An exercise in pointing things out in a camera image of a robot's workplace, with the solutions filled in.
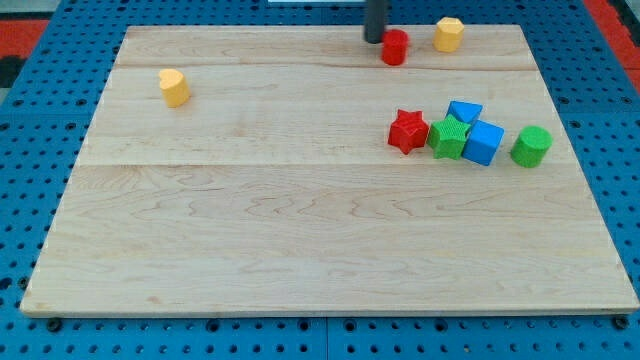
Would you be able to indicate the red star block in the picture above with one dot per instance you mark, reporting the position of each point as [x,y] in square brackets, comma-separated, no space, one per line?
[408,131]

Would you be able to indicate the green star block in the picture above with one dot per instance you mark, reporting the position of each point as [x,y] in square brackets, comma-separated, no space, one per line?
[448,137]

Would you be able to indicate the yellow heart block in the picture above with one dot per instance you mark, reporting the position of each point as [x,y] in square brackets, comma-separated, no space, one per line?
[174,87]

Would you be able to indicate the light wooden board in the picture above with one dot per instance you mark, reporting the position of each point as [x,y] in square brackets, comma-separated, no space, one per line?
[273,191]

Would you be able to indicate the red cylinder block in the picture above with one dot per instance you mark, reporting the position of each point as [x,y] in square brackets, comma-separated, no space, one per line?
[395,43]

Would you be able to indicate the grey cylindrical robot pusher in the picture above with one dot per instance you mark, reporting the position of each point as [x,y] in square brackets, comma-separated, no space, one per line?
[375,20]

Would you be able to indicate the blue triangle block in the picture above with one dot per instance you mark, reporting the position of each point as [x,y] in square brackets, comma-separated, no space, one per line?
[465,112]

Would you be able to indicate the blue cube block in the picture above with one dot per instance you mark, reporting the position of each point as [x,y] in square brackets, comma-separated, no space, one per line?
[483,142]

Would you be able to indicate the yellow hexagon block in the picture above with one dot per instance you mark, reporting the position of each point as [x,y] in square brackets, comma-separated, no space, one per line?
[448,34]

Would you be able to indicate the green cylinder block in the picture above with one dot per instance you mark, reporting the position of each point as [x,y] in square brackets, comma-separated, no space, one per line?
[531,146]

